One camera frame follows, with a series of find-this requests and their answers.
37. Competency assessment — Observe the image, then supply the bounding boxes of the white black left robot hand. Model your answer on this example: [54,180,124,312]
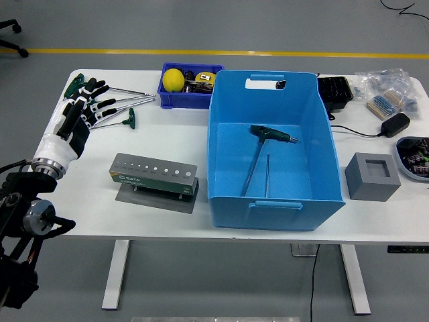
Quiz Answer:
[33,78,117,165]

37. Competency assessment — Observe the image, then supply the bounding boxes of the grey green hex key stand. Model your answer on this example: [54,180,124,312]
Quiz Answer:
[108,153,200,215]

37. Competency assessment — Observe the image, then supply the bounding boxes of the thick green T-handle hex key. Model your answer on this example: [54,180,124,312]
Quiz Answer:
[241,124,298,198]

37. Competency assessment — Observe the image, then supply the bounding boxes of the large light blue box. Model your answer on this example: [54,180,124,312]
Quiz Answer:
[206,69,346,232]

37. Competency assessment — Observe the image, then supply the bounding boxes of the yellow ball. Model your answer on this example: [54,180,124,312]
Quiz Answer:
[162,68,186,93]

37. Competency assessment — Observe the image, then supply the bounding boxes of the small dark blue bin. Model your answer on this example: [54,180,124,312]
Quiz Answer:
[156,62,225,110]

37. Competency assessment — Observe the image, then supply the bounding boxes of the white table leg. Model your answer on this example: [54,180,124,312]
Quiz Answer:
[339,244,372,315]
[101,239,131,310]

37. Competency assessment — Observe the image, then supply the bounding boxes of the dark brown small parts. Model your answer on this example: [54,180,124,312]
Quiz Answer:
[182,69,215,94]

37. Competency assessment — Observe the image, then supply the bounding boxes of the yellow tape measure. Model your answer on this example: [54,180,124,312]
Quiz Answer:
[194,71,217,89]

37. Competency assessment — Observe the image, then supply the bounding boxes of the black plastic tray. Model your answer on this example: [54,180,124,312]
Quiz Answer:
[317,76,355,121]

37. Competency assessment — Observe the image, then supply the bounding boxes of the grey hollow cube block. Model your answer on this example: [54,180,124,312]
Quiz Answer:
[344,152,402,202]

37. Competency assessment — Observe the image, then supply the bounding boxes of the clear bag of resistor strips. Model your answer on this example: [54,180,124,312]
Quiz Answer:
[365,89,422,121]

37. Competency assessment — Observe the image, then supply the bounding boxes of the clear plastic parts bag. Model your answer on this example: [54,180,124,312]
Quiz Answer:
[354,68,413,101]

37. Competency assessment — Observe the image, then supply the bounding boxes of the black power adapter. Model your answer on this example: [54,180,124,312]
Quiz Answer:
[380,112,411,138]

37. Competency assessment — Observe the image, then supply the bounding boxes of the grey blue oval tray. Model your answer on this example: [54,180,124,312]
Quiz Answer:
[394,136,429,183]

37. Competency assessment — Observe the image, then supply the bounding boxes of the pile of circuit boards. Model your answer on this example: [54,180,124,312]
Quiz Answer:
[400,138,429,177]

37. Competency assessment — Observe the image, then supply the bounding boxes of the black table control panel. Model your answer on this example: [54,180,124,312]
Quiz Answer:
[387,245,429,254]

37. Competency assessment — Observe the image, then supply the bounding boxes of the long green T-handle hex key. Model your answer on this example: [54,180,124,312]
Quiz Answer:
[63,73,149,100]

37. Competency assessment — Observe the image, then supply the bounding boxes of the short green T-handle hex key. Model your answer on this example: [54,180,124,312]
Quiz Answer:
[89,107,137,131]

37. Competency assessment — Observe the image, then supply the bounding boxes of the grey metal floor bracket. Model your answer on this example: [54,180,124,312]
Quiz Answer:
[290,244,319,258]

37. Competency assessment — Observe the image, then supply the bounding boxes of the black adapter cable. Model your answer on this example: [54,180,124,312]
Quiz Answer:
[330,125,383,138]

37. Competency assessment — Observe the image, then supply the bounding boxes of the thin black floor cable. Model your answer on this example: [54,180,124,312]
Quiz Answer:
[380,0,429,21]

